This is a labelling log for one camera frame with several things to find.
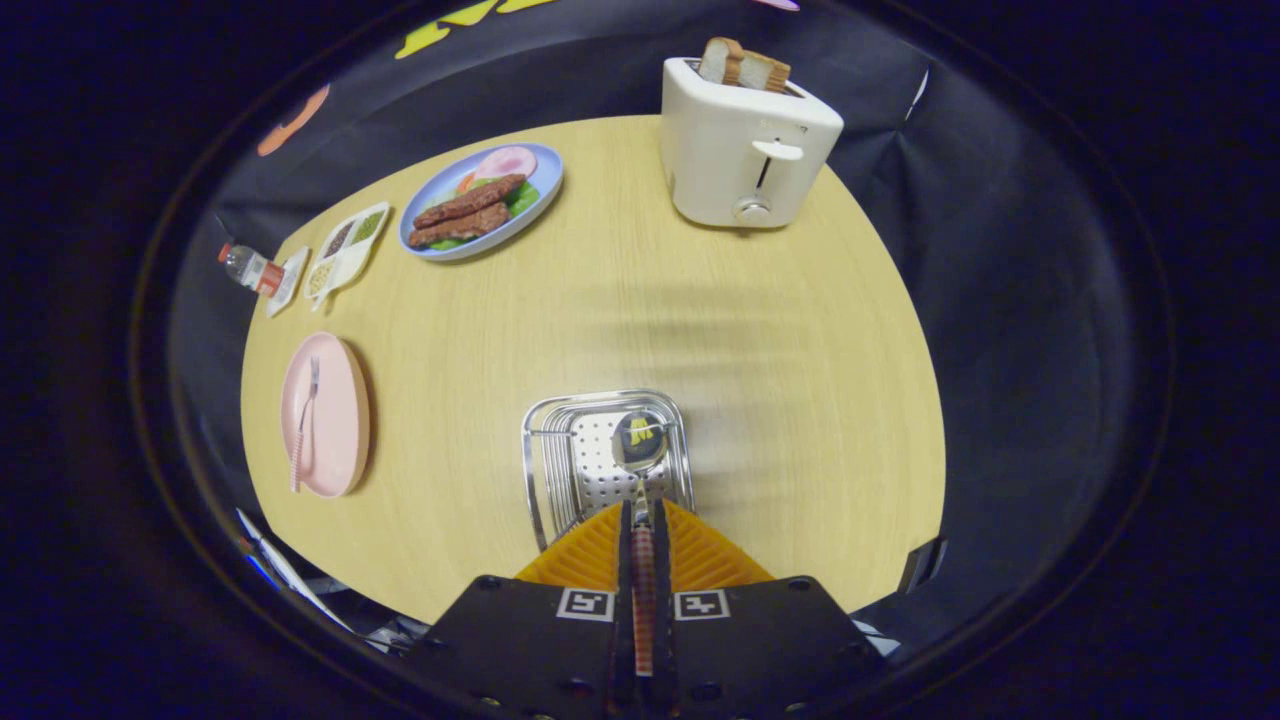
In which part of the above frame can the spoon with checkered handle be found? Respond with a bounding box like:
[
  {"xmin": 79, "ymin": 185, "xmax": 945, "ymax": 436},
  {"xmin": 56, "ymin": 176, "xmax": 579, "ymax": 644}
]
[{"xmin": 610, "ymin": 410, "xmax": 671, "ymax": 679}]

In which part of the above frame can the white square coaster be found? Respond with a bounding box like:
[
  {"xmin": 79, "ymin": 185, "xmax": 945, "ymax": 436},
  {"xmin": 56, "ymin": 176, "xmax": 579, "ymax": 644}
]
[{"xmin": 266, "ymin": 246, "xmax": 311, "ymax": 319}]

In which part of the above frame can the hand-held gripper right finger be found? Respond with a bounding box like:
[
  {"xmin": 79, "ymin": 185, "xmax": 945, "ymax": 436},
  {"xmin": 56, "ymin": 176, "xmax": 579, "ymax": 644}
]
[{"xmin": 652, "ymin": 500, "xmax": 887, "ymax": 720}]

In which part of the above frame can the pink ham slice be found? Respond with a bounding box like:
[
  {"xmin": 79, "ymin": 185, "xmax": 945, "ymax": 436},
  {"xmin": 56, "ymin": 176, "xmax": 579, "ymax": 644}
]
[{"xmin": 473, "ymin": 146, "xmax": 538, "ymax": 181}]

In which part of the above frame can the metal wire cutlery basket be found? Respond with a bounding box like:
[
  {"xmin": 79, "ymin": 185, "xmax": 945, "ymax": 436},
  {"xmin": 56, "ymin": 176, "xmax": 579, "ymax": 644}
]
[{"xmin": 520, "ymin": 388, "xmax": 696, "ymax": 553}]

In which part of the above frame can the fork with checkered handle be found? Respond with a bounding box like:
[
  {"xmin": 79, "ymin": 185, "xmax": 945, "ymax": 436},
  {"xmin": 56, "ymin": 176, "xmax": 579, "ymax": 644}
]
[{"xmin": 290, "ymin": 357, "xmax": 321, "ymax": 494}]

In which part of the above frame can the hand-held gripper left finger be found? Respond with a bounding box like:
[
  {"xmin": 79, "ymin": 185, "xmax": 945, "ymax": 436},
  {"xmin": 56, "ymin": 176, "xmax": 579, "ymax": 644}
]
[{"xmin": 405, "ymin": 500, "xmax": 641, "ymax": 720}]

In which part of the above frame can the toast slice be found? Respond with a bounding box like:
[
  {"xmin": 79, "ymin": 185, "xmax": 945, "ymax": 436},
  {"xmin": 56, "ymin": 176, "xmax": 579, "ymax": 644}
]
[
  {"xmin": 738, "ymin": 50, "xmax": 792, "ymax": 94},
  {"xmin": 697, "ymin": 37, "xmax": 744, "ymax": 86}
]

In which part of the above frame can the black table clamp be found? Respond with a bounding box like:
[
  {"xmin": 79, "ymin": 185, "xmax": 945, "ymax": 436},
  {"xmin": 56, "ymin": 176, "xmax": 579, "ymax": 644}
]
[{"xmin": 900, "ymin": 537, "xmax": 948, "ymax": 596}]

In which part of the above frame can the white divided tray with beans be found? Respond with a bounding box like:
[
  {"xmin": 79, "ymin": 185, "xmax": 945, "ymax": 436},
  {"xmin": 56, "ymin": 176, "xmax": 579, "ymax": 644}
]
[{"xmin": 304, "ymin": 202, "xmax": 391, "ymax": 313}]

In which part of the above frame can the white toaster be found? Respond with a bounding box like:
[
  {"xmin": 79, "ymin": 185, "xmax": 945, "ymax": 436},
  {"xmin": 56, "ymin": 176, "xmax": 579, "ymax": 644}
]
[{"xmin": 660, "ymin": 56, "xmax": 845, "ymax": 231}]

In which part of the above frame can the blue plate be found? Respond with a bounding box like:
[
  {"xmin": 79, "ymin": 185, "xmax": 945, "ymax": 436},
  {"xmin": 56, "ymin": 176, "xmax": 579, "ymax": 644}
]
[{"xmin": 398, "ymin": 142, "xmax": 565, "ymax": 262}]

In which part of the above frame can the clear water bottle red label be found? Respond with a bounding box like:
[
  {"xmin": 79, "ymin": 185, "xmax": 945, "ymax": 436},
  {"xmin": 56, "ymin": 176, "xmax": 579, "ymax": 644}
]
[{"xmin": 218, "ymin": 243, "xmax": 287, "ymax": 297}]

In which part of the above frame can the pink plate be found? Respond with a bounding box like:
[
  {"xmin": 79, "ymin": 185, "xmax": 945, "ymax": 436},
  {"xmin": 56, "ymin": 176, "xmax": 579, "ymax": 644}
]
[{"xmin": 280, "ymin": 332, "xmax": 371, "ymax": 499}]

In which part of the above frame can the brown grilled meat strip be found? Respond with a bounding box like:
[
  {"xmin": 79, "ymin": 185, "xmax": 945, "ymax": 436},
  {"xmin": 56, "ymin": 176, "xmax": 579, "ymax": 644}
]
[
  {"xmin": 408, "ymin": 203, "xmax": 512, "ymax": 249},
  {"xmin": 413, "ymin": 174, "xmax": 528, "ymax": 229}
]

